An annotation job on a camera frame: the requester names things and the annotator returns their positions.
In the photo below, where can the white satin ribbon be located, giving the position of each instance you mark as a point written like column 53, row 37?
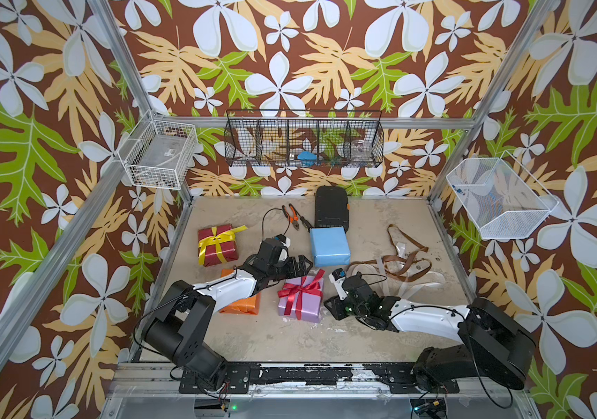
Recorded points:
column 391, row 287

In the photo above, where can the black wire basket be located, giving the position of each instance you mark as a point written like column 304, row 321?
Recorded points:
column 276, row 137

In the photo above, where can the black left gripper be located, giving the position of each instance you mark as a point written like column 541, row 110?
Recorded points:
column 293, row 271

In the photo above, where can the red satin ribbon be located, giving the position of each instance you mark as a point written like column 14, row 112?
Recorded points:
column 301, row 293

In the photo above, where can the orange gift box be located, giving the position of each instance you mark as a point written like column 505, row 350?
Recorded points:
column 243, row 305

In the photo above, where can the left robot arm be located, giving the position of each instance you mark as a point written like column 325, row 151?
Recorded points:
column 177, row 327

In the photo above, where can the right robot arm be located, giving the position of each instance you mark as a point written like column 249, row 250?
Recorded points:
column 490, row 343

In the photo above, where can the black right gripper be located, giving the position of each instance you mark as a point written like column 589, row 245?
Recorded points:
column 334, row 306

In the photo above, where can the yellow satin ribbon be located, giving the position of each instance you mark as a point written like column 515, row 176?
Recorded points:
column 217, row 241

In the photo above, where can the light blue gift box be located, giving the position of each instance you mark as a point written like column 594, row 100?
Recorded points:
column 329, row 247

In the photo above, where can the blue object in basket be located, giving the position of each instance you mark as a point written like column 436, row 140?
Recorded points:
column 307, row 159

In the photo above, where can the black hard case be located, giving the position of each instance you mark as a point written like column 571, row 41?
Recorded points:
column 331, row 208

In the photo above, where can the brown ribbon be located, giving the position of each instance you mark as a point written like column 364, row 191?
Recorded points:
column 408, row 263

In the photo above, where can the white wire basket left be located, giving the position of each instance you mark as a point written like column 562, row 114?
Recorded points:
column 157, row 152

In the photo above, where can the orange handled pliers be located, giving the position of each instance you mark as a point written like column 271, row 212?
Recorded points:
column 295, row 218

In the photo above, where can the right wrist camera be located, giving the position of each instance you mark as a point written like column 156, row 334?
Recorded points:
column 337, row 278

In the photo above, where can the white wire basket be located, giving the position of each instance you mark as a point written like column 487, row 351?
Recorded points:
column 502, row 198
column 157, row 152

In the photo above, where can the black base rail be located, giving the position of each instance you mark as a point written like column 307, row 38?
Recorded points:
column 280, row 379

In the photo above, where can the dark red gift box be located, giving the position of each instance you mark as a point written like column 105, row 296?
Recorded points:
column 222, row 251

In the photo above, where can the white wire basket right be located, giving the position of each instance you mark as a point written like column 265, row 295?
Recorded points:
column 502, row 198

